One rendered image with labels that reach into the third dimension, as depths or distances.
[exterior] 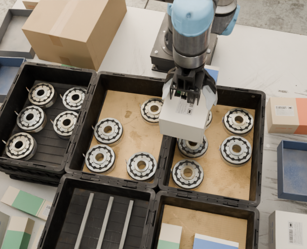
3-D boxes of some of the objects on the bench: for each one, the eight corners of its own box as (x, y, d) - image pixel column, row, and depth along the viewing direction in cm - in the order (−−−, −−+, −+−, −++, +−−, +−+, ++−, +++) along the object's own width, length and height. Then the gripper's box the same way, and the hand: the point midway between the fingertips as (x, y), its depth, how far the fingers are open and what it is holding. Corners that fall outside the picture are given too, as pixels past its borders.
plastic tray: (33, 59, 155) (29, 52, 150) (-6, 56, 157) (-12, 49, 153) (49, 17, 167) (46, 10, 163) (13, 15, 169) (8, 8, 165)
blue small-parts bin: (322, 204, 114) (329, 198, 108) (277, 198, 116) (283, 192, 110) (318, 151, 124) (325, 144, 117) (276, 146, 126) (282, 139, 119)
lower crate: (44, 94, 145) (34, 77, 134) (109, 103, 140) (103, 87, 130) (9, 179, 127) (-7, 168, 116) (81, 193, 122) (72, 183, 112)
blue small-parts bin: (1, 65, 154) (-7, 56, 148) (31, 67, 152) (24, 57, 146) (-14, 102, 145) (-22, 93, 139) (18, 103, 143) (11, 95, 137)
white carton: (307, 285, 103) (318, 284, 95) (268, 278, 105) (276, 277, 97) (304, 221, 112) (314, 215, 104) (268, 216, 114) (275, 210, 106)
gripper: (141, 66, 72) (149, 111, 90) (229, 84, 68) (219, 127, 86) (153, 37, 76) (158, 86, 93) (237, 52, 72) (225, 100, 90)
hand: (189, 97), depth 91 cm, fingers closed on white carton, 13 cm apart
